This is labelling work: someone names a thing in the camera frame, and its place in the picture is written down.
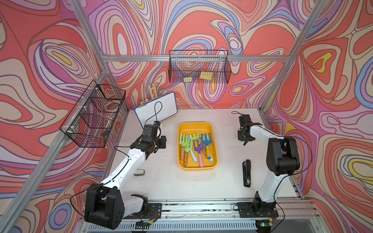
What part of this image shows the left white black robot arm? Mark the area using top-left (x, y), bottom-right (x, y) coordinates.
top-left (84, 121), bottom-right (167, 230)

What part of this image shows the light green fork wooden handle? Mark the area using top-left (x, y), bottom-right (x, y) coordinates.
top-left (179, 133), bottom-right (187, 161)

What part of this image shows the green circuit board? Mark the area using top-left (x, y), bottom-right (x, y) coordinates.
top-left (135, 221), bottom-right (154, 229)

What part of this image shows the black wire basket left wall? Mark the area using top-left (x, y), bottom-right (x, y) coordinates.
top-left (59, 81), bottom-right (126, 148)

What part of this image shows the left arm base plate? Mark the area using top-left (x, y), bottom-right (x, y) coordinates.
top-left (124, 203), bottom-right (162, 220)

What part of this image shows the black wire basket back wall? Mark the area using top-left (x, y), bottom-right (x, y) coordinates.
top-left (169, 49), bottom-right (232, 83)

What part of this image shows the black stapler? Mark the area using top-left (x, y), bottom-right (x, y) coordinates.
top-left (242, 159), bottom-right (251, 187)

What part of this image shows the black wire basket wall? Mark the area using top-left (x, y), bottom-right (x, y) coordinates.
top-left (169, 49), bottom-right (232, 83)
top-left (59, 81), bottom-right (126, 148)

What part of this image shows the teal rake yellow handle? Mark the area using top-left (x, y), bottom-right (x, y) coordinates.
top-left (201, 134), bottom-right (214, 163)

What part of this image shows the purple fork pink handle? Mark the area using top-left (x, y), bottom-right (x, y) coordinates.
top-left (194, 140), bottom-right (204, 168)

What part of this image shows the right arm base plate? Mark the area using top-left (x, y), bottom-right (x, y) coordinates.
top-left (237, 203), bottom-right (279, 219)

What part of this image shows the green rake wooden handle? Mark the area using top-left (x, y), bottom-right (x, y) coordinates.
top-left (189, 132), bottom-right (206, 155)

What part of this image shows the yellow plastic storage tray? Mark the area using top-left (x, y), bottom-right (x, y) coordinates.
top-left (177, 122), bottom-right (219, 171)

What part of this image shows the yellow sponge in basket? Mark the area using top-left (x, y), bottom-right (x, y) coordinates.
top-left (199, 71), bottom-right (214, 80)

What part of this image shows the wooden easel stand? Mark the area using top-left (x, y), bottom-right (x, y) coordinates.
top-left (139, 83), bottom-right (168, 107)

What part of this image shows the blue framed whiteboard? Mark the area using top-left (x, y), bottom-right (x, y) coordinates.
top-left (135, 92), bottom-right (178, 128)

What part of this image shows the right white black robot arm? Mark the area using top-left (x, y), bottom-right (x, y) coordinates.
top-left (238, 114), bottom-right (301, 215)

